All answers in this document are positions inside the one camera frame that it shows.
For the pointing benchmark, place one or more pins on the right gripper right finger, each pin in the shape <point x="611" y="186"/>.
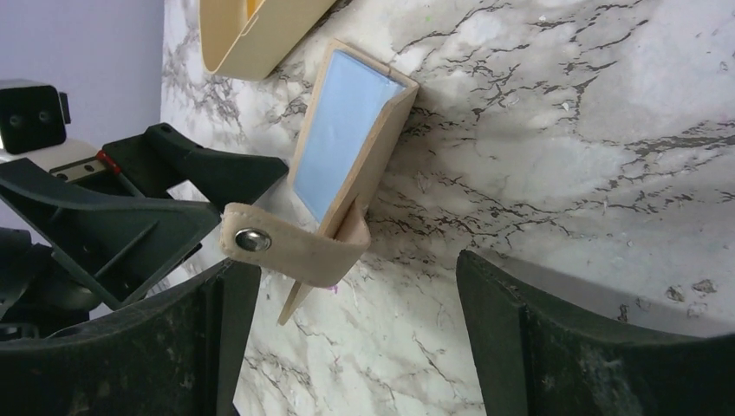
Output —
<point x="537" y="354"/>

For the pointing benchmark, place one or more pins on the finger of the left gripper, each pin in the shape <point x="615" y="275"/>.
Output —
<point x="161" y="158"/>

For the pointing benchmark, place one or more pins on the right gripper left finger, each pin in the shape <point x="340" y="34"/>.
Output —
<point x="176" y="353"/>

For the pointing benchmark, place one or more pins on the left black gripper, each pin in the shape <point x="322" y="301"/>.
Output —
<point x="117" y="246"/>

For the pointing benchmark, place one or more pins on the beige oval tray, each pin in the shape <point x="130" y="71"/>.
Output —
<point x="247" y="39"/>

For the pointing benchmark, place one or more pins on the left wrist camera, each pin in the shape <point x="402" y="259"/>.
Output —
<point x="34" y="116"/>

